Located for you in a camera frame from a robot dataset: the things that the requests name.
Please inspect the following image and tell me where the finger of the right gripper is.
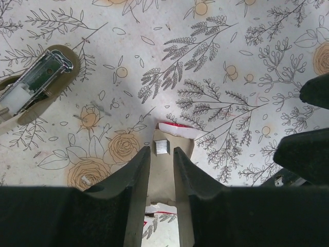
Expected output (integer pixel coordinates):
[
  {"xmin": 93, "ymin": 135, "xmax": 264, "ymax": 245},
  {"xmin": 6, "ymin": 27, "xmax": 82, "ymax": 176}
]
[
  {"xmin": 273, "ymin": 128, "xmax": 328, "ymax": 185},
  {"xmin": 299, "ymin": 73, "xmax": 329, "ymax": 108}
]

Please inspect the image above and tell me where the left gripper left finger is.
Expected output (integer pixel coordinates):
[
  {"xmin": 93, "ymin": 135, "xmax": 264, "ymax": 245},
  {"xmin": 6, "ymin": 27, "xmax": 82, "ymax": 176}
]
[{"xmin": 1, "ymin": 146, "xmax": 151, "ymax": 246}]

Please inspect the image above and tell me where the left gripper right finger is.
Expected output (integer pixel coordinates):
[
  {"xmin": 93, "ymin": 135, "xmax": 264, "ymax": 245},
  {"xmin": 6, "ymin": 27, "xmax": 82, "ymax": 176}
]
[{"xmin": 173, "ymin": 147, "xmax": 328, "ymax": 246}]

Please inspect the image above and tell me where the white red staple box sleeve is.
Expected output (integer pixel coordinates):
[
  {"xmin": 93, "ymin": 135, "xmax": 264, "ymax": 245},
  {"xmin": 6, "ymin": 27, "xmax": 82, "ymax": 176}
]
[{"xmin": 142, "ymin": 203, "xmax": 178, "ymax": 246}]

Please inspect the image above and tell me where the brown staple box tray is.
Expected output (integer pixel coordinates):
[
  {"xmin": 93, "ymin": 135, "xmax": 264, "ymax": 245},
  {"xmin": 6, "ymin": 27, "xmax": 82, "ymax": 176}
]
[{"xmin": 146, "ymin": 122, "xmax": 200, "ymax": 207}]

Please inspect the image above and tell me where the silver staple strip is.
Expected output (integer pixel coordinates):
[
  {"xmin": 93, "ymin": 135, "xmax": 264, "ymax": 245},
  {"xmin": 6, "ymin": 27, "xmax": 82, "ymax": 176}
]
[{"xmin": 154, "ymin": 139, "xmax": 170, "ymax": 156}]

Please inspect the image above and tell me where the floral table mat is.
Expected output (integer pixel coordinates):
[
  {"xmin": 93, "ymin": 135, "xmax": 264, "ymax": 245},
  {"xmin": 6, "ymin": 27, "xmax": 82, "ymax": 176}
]
[{"xmin": 1, "ymin": 1, "xmax": 328, "ymax": 191}]

